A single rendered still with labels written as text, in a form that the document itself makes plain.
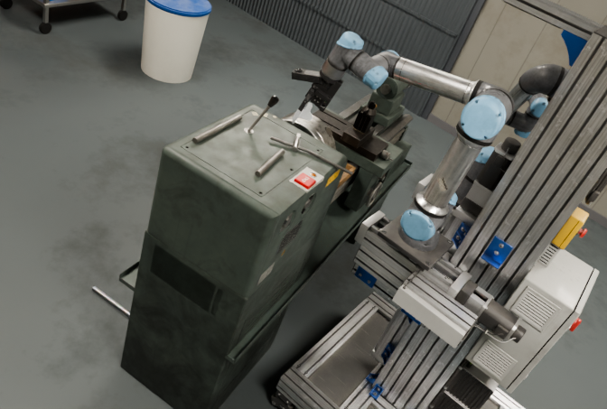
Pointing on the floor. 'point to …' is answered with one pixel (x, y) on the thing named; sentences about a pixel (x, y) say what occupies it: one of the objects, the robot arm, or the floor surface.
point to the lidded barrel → (172, 32)
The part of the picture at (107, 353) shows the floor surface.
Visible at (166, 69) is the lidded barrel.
